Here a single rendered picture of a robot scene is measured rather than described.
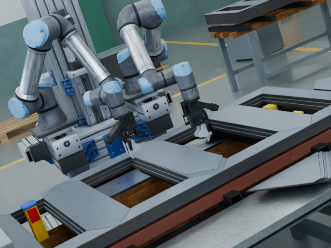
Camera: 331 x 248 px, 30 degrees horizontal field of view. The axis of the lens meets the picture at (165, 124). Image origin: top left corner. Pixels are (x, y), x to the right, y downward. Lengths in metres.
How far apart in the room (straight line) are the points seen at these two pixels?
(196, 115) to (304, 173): 0.58
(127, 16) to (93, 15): 9.27
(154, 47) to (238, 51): 5.17
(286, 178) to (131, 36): 1.01
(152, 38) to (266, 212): 1.26
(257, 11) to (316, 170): 4.03
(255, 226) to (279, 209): 0.12
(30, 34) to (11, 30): 9.64
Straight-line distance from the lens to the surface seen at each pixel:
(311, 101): 2.90
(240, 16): 6.12
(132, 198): 2.80
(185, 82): 2.60
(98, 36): 12.18
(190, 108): 2.64
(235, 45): 8.32
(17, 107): 3.06
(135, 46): 2.80
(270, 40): 8.14
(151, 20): 2.93
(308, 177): 2.26
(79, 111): 3.40
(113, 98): 2.73
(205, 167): 2.42
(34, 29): 2.84
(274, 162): 2.46
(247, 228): 2.12
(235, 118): 2.91
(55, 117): 3.18
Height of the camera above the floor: 1.70
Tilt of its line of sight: 15 degrees down
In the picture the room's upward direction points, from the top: 19 degrees counter-clockwise
